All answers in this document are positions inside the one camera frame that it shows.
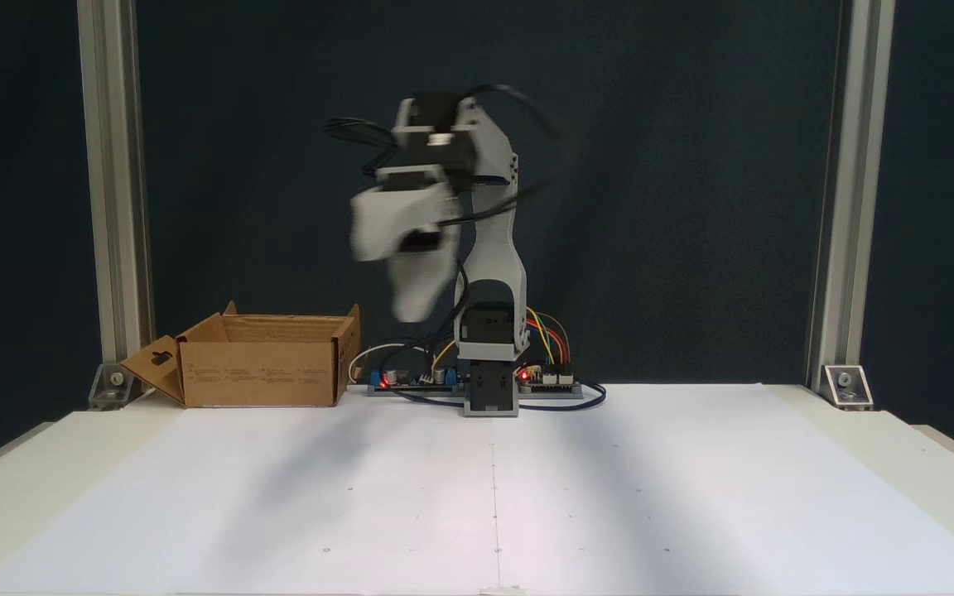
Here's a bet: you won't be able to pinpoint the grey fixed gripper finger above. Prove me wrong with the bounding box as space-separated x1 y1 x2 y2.
386 245 461 324

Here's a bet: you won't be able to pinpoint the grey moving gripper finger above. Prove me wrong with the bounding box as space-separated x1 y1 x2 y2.
350 186 455 262

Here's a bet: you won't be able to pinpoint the blue power converter board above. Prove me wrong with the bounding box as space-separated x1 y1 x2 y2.
368 368 463 397

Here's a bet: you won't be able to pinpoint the brown cardboard box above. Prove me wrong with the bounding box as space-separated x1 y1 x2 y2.
119 300 362 409

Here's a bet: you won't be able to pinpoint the white cable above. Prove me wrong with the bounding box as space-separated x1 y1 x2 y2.
349 343 417 384

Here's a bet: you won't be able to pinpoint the coloured jumper wires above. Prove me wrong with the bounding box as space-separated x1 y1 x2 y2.
527 308 574 377

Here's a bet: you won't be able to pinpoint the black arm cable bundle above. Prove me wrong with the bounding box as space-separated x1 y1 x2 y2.
324 83 579 369

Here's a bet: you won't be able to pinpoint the circuit board with jumper wires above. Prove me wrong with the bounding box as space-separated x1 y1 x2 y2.
518 363 585 400

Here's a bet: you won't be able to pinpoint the black power cable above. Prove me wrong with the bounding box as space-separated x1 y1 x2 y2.
376 381 608 412

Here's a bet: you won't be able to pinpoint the aluminium frame post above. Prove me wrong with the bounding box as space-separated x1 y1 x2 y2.
804 0 896 394
75 0 155 390

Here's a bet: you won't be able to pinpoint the metal corner bracket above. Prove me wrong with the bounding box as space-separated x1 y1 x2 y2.
88 363 135 411
823 364 874 409

